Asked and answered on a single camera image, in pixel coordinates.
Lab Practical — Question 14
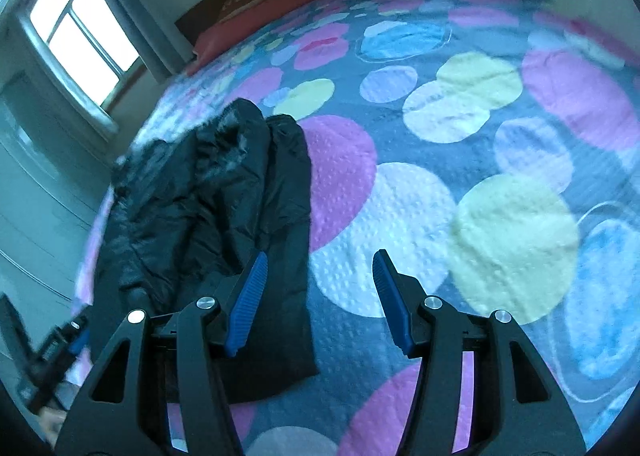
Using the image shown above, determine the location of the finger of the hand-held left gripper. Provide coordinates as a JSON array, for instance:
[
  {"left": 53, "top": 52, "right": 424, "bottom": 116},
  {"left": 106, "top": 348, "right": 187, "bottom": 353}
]
[{"left": 47, "top": 315, "right": 92, "bottom": 361}]

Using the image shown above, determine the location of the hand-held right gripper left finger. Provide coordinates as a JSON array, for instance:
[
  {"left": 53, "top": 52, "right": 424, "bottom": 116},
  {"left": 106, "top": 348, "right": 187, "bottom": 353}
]
[{"left": 55, "top": 251, "right": 269, "bottom": 456}]

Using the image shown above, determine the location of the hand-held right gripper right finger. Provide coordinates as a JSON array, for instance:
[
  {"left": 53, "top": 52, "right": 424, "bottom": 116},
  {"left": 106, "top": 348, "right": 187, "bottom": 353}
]
[{"left": 372, "top": 249, "right": 587, "bottom": 456}]

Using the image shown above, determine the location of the black puffer jacket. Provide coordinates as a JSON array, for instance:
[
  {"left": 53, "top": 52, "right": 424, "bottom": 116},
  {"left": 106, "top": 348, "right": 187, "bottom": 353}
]
[{"left": 92, "top": 97, "right": 322, "bottom": 405}]

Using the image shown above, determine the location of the polka-dot bedspread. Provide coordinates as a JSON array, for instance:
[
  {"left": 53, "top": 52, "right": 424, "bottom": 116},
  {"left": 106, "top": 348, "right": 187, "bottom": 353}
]
[{"left": 70, "top": 0, "right": 640, "bottom": 456}]

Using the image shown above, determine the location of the pale glossy cabinet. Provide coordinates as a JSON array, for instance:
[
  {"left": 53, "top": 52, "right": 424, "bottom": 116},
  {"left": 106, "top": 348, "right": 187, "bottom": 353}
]
[{"left": 0, "top": 71, "right": 117, "bottom": 299}]

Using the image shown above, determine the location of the patterned brown cushion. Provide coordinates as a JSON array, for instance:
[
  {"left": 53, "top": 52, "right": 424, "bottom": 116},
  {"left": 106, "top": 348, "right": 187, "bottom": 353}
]
[{"left": 217, "top": 0, "right": 277, "bottom": 25}]

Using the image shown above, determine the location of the window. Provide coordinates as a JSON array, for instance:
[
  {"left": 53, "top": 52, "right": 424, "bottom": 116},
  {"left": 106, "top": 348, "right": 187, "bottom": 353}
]
[{"left": 17, "top": 0, "right": 142, "bottom": 113}]

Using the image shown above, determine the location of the grey curtain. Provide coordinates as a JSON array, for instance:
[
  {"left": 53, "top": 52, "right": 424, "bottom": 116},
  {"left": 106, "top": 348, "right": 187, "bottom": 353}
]
[{"left": 82, "top": 0, "right": 185, "bottom": 85}]

